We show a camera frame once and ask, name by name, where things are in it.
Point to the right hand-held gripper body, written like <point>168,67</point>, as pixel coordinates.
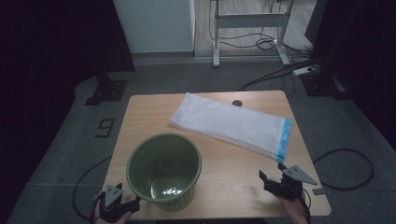
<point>289,188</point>

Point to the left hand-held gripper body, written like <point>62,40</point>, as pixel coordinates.
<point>111,199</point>

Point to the green plastic bin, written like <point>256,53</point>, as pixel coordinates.
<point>146,161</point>

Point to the white bag with blue band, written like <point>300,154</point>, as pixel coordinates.
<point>227,124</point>

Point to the person's right hand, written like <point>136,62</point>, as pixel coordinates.
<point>295,207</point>

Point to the person's left hand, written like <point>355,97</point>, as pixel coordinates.
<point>97,218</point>

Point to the grey tape piece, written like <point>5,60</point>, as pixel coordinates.
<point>96,196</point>
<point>322,191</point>

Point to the dark round table grommet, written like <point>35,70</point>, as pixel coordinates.
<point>237,103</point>

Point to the black stand base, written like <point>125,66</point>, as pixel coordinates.
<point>320,87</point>
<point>107,91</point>

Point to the white power strip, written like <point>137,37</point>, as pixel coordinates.
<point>302,71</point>

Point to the dark curtain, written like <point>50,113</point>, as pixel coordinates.
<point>367,62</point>
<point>46,62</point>

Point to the white cabinet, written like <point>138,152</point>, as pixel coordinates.
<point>155,25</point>

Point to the white metal desk frame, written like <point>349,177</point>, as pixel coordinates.
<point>249,21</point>

